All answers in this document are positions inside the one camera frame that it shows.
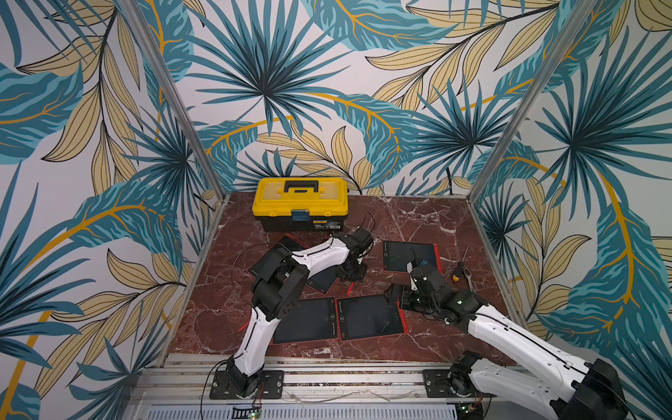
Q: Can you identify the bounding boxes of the writing tablet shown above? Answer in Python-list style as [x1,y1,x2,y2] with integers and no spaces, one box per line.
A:
[278,234,304,252]
[306,266,338,295]
[383,241,442,273]
[272,297,338,345]
[337,295,406,341]

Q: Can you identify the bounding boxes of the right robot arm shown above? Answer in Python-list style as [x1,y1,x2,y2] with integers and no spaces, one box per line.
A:
[384,264,632,419]

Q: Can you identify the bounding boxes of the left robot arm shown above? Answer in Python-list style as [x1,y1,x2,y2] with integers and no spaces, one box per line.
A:
[225,227,374,397]

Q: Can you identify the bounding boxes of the yellow black toolbox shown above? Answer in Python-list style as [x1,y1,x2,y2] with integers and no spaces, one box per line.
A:
[252,178,348,232]

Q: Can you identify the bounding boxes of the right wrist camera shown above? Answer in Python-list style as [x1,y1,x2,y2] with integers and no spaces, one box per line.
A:
[406,260,424,292]

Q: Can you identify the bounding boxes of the screwdriver with black handle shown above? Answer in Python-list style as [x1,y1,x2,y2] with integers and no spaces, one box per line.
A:
[451,246,471,282]

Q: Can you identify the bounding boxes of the ratchet wrench green handle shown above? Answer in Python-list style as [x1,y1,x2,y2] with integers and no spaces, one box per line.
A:
[465,272,474,292]

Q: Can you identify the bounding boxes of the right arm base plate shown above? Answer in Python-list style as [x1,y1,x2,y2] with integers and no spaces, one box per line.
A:
[422,369,478,398]

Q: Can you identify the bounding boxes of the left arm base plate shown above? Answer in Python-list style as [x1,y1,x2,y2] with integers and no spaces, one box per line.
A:
[208,370,285,402]

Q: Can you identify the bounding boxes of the aluminium frame rail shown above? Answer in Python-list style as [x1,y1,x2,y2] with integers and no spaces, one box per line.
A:
[122,360,576,420]

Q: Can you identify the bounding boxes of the right aluminium corner post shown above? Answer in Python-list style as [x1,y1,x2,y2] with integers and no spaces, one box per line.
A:
[467,0,597,206]

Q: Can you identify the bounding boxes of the aluminium corner post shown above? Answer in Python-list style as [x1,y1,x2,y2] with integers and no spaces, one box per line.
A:
[118,0,227,203]
[467,0,597,206]

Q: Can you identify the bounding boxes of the left aluminium corner post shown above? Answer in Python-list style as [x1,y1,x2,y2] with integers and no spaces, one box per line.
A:
[118,0,227,203]

